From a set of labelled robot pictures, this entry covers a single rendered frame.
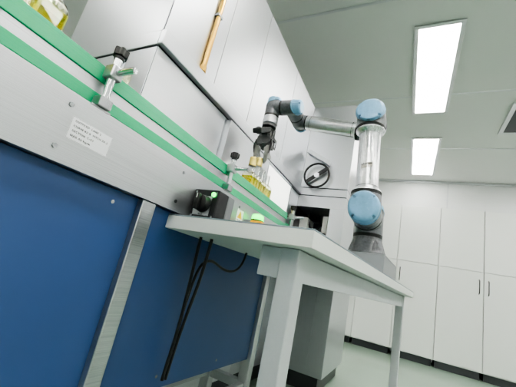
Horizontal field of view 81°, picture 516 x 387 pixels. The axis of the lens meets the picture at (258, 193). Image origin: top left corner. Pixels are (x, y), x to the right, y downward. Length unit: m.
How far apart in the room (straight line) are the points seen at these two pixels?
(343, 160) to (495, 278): 3.16
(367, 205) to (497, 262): 4.04
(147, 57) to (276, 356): 1.01
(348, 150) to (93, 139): 2.10
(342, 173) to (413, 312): 2.95
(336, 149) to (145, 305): 2.02
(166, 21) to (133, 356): 1.06
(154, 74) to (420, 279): 4.46
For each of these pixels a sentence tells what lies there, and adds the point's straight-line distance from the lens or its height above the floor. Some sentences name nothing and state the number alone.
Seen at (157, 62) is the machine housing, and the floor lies 1.27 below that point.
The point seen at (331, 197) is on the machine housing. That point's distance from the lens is 2.37.
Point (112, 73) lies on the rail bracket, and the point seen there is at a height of 0.95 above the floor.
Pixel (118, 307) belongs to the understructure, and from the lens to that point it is 0.72.
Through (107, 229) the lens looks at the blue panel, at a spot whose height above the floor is 0.67.
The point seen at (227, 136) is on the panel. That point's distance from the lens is 1.44.
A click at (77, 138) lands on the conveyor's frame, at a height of 0.81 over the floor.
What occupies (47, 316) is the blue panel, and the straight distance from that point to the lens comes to 0.66.
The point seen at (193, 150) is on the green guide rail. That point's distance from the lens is 0.85.
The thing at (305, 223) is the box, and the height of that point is 1.13.
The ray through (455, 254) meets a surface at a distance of 5.05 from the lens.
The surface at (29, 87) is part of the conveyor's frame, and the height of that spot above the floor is 0.84.
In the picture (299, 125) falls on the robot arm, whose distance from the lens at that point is 1.63.
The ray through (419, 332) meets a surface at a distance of 4.96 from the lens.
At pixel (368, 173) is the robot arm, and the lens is 1.25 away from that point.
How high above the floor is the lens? 0.65
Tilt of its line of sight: 15 degrees up
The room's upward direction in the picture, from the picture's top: 12 degrees clockwise
